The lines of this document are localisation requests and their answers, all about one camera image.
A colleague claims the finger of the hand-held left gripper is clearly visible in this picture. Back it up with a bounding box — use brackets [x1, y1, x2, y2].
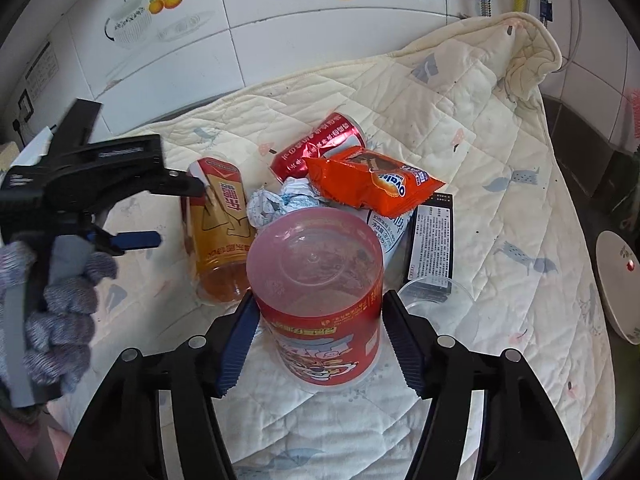
[82, 215, 162, 258]
[45, 134, 207, 211]

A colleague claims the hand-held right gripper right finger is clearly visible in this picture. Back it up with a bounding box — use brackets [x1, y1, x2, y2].
[382, 290, 586, 480]

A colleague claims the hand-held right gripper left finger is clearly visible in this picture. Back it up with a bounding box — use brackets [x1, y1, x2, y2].
[57, 292, 261, 480]

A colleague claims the yellow orange drink bottle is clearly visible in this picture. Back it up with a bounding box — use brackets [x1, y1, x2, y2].
[186, 157, 257, 306]

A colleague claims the person's left hand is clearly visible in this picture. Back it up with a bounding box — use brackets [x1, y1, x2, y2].
[0, 241, 118, 396]

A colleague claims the clear plastic lid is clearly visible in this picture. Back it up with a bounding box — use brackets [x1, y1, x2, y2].
[397, 277, 481, 346]

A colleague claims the crumpled white paper ball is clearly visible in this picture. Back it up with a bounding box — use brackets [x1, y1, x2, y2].
[247, 177, 331, 233]

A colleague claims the black flat box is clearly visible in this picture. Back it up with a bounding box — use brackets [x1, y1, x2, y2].
[404, 191, 456, 301]

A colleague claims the blue white drink can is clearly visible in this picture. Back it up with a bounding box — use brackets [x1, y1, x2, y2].
[367, 207, 418, 263]

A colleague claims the red drink can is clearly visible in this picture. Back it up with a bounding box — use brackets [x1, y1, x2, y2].
[269, 112, 368, 186]

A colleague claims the orange snack packet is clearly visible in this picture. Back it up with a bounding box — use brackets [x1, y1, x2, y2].
[304, 146, 447, 218]

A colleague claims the white plate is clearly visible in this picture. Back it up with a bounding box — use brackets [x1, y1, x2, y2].
[595, 230, 640, 346]

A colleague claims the cream quilted blanket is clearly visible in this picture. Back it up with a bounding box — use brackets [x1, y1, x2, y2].
[47, 12, 616, 480]

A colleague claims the pink brush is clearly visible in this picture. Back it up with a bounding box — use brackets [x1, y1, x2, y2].
[622, 87, 640, 141]

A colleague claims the wall socket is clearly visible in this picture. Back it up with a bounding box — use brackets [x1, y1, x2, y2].
[11, 87, 33, 133]

